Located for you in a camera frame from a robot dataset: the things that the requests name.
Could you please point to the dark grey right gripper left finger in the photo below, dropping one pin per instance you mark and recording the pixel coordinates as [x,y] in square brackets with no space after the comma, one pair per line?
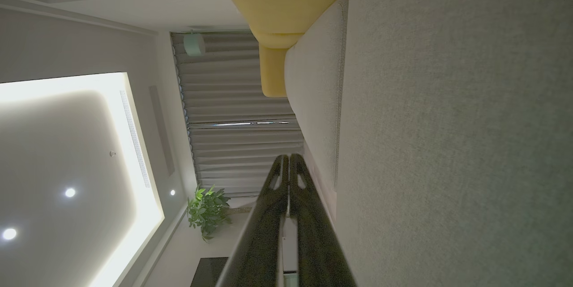
[259,242]

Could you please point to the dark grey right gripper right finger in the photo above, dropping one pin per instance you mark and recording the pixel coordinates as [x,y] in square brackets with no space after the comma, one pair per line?
[318,246]

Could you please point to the black flat television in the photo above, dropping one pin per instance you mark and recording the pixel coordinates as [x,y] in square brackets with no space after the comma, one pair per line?
[210,273]

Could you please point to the green leafy house plant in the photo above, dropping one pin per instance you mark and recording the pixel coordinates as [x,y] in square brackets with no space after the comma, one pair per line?
[208,211]

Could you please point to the grey sofa seat cushion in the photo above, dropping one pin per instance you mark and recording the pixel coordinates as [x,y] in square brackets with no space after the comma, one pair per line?
[313,99]

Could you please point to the long white ceiling air vent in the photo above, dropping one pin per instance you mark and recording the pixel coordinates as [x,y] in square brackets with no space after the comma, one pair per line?
[135,139]

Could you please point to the large grey sofa seat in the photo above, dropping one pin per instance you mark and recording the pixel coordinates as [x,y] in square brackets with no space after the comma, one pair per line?
[447,143]

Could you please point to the white round ceiling device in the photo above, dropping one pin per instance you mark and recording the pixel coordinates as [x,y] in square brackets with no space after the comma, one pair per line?
[194,45]

